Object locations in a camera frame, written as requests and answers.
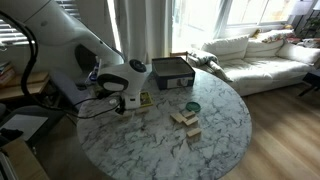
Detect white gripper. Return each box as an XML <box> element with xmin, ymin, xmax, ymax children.
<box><xmin>116</xmin><ymin>88</ymin><xmax>142</xmax><ymax>116</ymax></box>

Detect blue plastic bottle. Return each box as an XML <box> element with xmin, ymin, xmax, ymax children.
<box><xmin>93</xmin><ymin>61</ymin><xmax>102</xmax><ymax>74</ymax></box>

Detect dark blue cardboard box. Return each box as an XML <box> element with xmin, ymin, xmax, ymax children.
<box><xmin>151</xmin><ymin>56</ymin><xmax>196</xmax><ymax>90</ymax></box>

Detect brown cardboard box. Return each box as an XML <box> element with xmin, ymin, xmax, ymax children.
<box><xmin>0</xmin><ymin>138</ymin><xmax>51</xmax><ymax>180</ymax></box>

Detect light wooden block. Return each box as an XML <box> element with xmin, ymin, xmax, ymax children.
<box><xmin>121</xmin><ymin>110</ymin><xmax>136</xmax><ymax>118</ymax></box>
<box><xmin>169</xmin><ymin>112</ymin><xmax>188</xmax><ymax>124</ymax></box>
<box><xmin>183</xmin><ymin>116</ymin><xmax>200</xmax><ymax>127</ymax></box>
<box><xmin>134</xmin><ymin>106</ymin><xmax>150</xmax><ymax>115</ymax></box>
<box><xmin>186</xmin><ymin>127</ymin><xmax>202</xmax><ymax>138</ymax></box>
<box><xmin>181</xmin><ymin>109</ymin><xmax>197</xmax><ymax>119</ymax></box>

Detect green yellow book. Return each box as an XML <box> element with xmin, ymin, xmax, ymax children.
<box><xmin>139</xmin><ymin>91</ymin><xmax>154</xmax><ymax>109</ymax></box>

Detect blue grey bench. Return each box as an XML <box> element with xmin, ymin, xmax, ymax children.
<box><xmin>49</xmin><ymin>71</ymin><xmax>90</xmax><ymax>112</ymax></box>

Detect black office chair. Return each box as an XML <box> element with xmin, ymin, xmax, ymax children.
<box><xmin>74</xmin><ymin>44</ymin><xmax>98</xmax><ymax>74</ymax></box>

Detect green round lid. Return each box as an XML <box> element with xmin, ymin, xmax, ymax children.
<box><xmin>185</xmin><ymin>101</ymin><xmax>202</xmax><ymax>113</ymax></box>

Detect grey armchair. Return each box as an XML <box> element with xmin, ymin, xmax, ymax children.
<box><xmin>0</xmin><ymin>104</ymin><xmax>68</xmax><ymax>149</ymax></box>

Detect wooden stool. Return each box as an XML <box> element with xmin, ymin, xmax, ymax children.
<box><xmin>169</xmin><ymin>50</ymin><xmax>190</xmax><ymax>61</ymax></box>

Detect grey curtain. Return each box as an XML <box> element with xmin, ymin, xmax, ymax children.
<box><xmin>113</xmin><ymin>0</ymin><xmax>174</xmax><ymax>68</ymax></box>

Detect white crumpled blanket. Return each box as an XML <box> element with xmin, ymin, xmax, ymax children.
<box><xmin>186</xmin><ymin>49</ymin><xmax>234</xmax><ymax>83</ymax></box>

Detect white paper sheet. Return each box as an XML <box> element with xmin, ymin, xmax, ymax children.
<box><xmin>0</xmin><ymin>114</ymin><xmax>49</xmax><ymax>142</ymax></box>

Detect wooden desk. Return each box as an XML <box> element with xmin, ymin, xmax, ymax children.
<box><xmin>0</xmin><ymin>72</ymin><xmax>51</xmax><ymax>102</ymax></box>

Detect stack of books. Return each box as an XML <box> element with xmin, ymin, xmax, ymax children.
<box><xmin>0</xmin><ymin>60</ymin><xmax>17</xmax><ymax>83</ymax></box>

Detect large white back cushion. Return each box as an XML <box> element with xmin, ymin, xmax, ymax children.
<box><xmin>201</xmin><ymin>34</ymin><xmax>250</xmax><ymax>62</ymax></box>

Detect white window blinds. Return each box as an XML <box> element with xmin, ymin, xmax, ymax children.
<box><xmin>0</xmin><ymin>0</ymin><xmax>82</xmax><ymax>46</ymax></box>

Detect white sofa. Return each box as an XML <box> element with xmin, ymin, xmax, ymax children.
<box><xmin>191</xmin><ymin>29</ymin><xmax>320</xmax><ymax>97</ymax></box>

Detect patterned pillow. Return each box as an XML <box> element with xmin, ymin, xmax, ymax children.
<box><xmin>256</xmin><ymin>29</ymin><xmax>296</xmax><ymax>44</ymax></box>

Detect dark side table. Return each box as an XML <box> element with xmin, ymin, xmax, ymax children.
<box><xmin>298</xmin><ymin>71</ymin><xmax>320</xmax><ymax>98</ymax></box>

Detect white lamp shade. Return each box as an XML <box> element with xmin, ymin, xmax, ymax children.
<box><xmin>289</xmin><ymin>0</ymin><xmax>312</xmax><ymax>16</ymax></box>

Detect dark plant shelf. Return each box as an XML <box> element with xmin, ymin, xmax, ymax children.
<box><xmin>295</xmin><ymin>9</ymin><xmax>320</xmax><ymax>40</ymax></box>

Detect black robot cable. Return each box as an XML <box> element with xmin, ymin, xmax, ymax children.
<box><xmin>0</xmin><ymin>9</ymin><xmax>122</xmax><ymax>120</ymax></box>

